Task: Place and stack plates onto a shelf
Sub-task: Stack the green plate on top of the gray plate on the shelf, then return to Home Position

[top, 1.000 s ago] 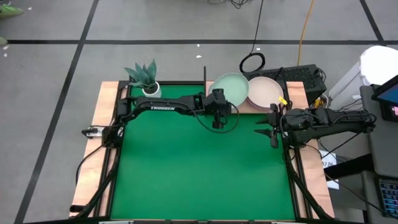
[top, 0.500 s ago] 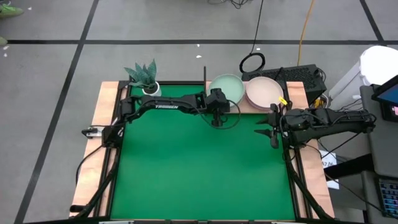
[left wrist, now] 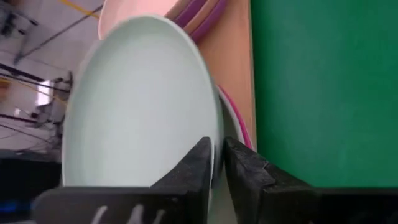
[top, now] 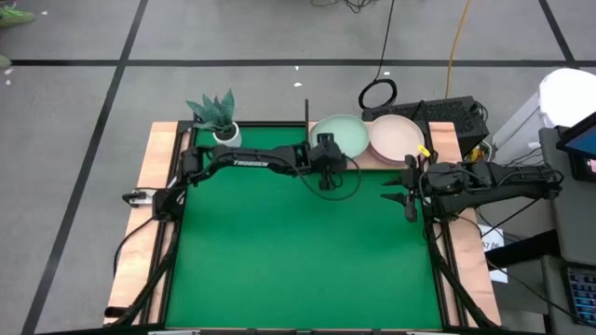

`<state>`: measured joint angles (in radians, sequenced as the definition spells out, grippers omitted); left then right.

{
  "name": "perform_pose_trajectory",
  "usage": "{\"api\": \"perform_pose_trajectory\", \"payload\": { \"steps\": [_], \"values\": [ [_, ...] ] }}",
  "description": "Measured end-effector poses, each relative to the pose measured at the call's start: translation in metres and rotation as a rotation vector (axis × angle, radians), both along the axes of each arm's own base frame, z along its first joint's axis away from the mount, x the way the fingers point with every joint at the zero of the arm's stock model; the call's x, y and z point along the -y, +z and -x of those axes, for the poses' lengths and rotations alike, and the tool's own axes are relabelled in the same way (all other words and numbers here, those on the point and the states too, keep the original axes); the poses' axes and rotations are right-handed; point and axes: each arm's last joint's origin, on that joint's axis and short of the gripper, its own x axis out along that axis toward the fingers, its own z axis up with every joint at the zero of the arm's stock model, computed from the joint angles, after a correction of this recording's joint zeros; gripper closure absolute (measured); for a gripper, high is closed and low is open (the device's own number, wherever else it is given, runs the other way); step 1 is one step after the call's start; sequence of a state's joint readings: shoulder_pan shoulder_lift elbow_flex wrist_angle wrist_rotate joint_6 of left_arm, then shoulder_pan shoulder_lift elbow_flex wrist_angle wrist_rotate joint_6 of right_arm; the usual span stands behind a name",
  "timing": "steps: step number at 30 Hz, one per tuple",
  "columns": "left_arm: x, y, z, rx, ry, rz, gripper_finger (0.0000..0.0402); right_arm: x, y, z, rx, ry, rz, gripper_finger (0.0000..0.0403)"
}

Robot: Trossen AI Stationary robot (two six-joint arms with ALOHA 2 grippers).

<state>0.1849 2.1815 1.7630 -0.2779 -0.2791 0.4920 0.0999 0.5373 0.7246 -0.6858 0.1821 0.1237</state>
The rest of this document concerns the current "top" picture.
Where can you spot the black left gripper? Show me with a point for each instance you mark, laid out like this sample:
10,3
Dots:
328,160

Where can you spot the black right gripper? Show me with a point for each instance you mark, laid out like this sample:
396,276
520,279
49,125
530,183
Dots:
421,186

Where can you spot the mint green plate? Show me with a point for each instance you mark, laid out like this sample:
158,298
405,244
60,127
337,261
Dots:
347,132

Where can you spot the beige plate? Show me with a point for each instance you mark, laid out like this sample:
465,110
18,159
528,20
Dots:
396,137

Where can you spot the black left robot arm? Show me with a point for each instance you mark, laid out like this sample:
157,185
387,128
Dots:
251,163

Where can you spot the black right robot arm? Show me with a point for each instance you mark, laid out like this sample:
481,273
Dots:
512,183

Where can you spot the yellow tag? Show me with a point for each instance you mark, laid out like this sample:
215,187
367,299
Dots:
424,151

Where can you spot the white plant pot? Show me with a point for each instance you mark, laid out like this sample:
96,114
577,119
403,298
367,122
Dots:
231,139

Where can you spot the white paper sheet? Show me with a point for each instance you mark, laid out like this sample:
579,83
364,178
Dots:
493,242

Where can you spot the green snake plant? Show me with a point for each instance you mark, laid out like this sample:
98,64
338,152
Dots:
216,111

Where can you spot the black desk crossbar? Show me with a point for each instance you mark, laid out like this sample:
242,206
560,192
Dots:
521,251

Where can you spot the grey operator desk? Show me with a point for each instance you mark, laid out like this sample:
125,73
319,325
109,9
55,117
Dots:
577,223

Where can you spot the black touchscreen monitor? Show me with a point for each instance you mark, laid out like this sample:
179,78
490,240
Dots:
584,142

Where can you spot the black silver table clamp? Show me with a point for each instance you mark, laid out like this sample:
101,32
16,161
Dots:
135,197

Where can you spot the white lidded bin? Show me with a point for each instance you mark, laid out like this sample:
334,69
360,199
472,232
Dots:
568,95

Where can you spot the backlit keyboard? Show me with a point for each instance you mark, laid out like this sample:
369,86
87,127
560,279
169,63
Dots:
584,295

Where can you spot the person's green shoe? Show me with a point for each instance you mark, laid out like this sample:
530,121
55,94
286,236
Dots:
4,61
16,16

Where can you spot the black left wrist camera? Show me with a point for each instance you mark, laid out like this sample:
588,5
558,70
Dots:
326,138

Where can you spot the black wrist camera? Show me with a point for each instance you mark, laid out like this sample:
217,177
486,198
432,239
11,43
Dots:
441,181
326,138

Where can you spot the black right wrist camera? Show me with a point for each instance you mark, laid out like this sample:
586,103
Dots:
441,181

